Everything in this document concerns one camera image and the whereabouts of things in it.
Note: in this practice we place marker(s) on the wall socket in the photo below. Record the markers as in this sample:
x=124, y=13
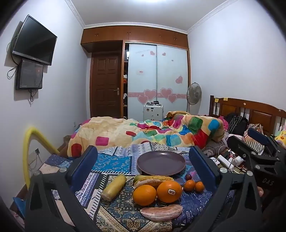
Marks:
x=37, y=151

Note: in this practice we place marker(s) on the brown wooden door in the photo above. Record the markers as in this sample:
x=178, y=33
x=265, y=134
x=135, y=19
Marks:
x=105, y=84

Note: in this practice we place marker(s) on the white power bank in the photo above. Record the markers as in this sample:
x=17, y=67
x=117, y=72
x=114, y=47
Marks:
x=215, y=161

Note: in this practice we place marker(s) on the standing fan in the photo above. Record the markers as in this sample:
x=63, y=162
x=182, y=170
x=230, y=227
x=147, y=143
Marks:
x=194, y=93

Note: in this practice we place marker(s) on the wooden bed headboard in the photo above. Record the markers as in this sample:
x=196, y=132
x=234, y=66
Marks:
x=259, y=113

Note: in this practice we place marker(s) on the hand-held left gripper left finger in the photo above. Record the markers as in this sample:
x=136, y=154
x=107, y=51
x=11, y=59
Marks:
x=83, y=165

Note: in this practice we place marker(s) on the pink pomelo wedge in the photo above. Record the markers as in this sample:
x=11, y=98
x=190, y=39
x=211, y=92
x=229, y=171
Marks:
x=160, y=213

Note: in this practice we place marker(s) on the colourful checked blanket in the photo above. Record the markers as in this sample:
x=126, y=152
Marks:
x=111, y=131

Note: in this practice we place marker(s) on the white appliance box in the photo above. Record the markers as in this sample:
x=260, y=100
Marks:
x=153, y=112

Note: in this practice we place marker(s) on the frosted sliding wardrobe door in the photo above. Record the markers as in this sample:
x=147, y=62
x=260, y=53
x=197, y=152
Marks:
x=143, y=73
x=172, y=73

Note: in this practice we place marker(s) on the blue patterned bed sheet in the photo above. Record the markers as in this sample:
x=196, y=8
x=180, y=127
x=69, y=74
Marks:
x=116, y=162

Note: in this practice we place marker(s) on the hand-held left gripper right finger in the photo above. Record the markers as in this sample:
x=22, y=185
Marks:
x=202, y=165

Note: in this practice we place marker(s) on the small black wall monitor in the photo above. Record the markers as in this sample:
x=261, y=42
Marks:
x=29, y=74

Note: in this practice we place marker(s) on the dark red plum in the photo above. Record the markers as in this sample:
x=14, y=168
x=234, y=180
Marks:
x=188, y=177

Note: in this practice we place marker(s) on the yellow plush toy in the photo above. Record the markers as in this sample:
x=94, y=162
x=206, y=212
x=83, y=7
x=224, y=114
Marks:
x=282, y=136

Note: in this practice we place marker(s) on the striped cloth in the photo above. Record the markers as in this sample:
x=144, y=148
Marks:
x=257, y=148

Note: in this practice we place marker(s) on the purple plate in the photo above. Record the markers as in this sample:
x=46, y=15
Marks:
x=160, y=164

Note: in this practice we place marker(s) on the person's right hand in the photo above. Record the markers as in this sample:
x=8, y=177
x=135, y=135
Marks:
x=260, y=191

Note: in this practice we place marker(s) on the white power strip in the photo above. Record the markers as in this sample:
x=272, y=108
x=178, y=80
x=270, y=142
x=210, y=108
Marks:
x=223, y=160

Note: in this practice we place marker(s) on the white bottle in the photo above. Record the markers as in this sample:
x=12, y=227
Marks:
x=239, y=160

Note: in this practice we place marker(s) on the brown wooden wardrobe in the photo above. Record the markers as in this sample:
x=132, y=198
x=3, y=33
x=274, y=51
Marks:
x=134, y=33

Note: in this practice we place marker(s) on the large orange with sticker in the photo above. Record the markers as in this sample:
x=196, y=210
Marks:
x=167, y=191

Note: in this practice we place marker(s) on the yellow sugarcane piece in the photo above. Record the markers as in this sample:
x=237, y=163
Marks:
x=114, y=187

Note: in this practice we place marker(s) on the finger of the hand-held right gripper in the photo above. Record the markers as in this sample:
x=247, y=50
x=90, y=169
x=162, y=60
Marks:
x=258, y=135
x=241, y=149

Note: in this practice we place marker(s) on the pomelo wedge with yellow peel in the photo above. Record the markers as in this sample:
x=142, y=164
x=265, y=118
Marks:
x=145, y=181

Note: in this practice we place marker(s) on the yellow foam tube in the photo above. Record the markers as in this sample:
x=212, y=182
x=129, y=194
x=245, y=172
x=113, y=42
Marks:
x=28, y=151

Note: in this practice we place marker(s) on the small tangerine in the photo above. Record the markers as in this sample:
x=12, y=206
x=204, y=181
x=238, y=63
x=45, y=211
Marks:
x=200, y=187
x=189, y=185

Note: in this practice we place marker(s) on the black wall television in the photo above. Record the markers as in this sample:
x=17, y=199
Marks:
x=33, y=41

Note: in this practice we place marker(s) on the black backpack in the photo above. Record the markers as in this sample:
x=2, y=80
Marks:
x=236, y=125

